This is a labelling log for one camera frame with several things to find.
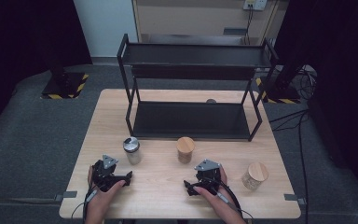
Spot person's right hand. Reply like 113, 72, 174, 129
193, 167, 231, 208

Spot dark curtain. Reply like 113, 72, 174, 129
0, 0, 93, 139
273, 0, 358, 195

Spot pale-filled jar with wooden lid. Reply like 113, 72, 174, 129
241, 161, 269, 191

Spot black floor cable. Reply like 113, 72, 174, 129
268, 108, 310, 224

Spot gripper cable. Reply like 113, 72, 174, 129
70, 186, 99, 224
209, 176, 255, 224

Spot brown-filled jar with wooden lid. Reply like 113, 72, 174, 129
175, 136, 196, 165

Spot white wall socket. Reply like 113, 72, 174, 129
242, 0, 269, 12

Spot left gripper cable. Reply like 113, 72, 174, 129
70, 186, 99, 224

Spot grey tape strip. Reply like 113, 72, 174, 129
283, 193, 308, 206
54, 190, 78, 203

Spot black socket cables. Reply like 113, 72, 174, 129
242, 6, 255, 45

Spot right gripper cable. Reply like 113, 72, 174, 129
209, 176, 255, 224

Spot tangled cable bundle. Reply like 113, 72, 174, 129
293, 64, 319, 101

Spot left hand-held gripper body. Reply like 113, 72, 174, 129
91, 154, 120, 192

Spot person's left hand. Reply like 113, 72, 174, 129
87, 166, 127, 206

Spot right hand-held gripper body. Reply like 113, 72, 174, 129
194, 159, 222, 196

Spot black metal two-tier shelf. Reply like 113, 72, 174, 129
117, 33, 280, 143

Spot black stand with striped base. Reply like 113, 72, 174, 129
40, 54, 90, 101
255, 59, 302, 105

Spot beige wooden cabinet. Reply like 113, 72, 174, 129
131, 0, 291, 47

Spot glass jar with metal lid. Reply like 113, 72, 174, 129
122, 136, 143, 166

